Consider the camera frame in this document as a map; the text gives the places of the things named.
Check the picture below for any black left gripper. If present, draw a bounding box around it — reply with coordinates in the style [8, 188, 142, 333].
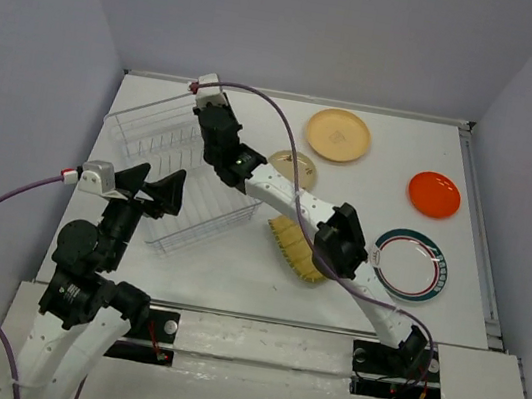
[95, 155, 189, 277]

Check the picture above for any small beige patterned plate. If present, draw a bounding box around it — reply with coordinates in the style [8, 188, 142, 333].
[268, 149, 318, 191]

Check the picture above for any plain beige round plate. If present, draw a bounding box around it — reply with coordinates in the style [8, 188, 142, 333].
[305, 108, 372, 163]

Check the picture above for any green yellow bamboo tray plate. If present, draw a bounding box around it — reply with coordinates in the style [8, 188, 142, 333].
[267, 215, 326, 283]

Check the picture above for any orange round plate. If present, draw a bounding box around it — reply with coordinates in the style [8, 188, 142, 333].
[407, 171, 462, 220]

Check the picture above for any white plate green red rim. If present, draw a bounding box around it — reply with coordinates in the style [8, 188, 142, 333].
[370, 228, 449, 304]

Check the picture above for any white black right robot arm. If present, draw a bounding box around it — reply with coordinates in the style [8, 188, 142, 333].
[193, 101, 429, 375]

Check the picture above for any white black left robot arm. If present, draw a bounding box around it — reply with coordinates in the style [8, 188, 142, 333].
[0, 160, 187, 399]

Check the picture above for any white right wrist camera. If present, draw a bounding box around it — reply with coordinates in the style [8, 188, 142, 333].
[187, 73, 229, 108]

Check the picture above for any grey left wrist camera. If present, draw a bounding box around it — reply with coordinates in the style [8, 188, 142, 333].
[77, 160, 126, 200]

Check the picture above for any white wire dish rack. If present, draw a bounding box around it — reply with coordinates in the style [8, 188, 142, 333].
[84, 78, 279, 272]

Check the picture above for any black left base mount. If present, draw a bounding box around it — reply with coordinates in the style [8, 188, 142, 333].
[105, 308, 181, 367]

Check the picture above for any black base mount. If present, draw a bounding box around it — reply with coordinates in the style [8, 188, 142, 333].
[350, 340, 442, 399]
[105, 308, 181, 367]

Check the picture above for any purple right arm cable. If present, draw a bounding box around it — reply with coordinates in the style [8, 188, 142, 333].
[149, 74, 473, 388]

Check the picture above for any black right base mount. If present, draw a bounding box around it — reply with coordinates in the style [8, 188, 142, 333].
[350, 340, 442, 399]

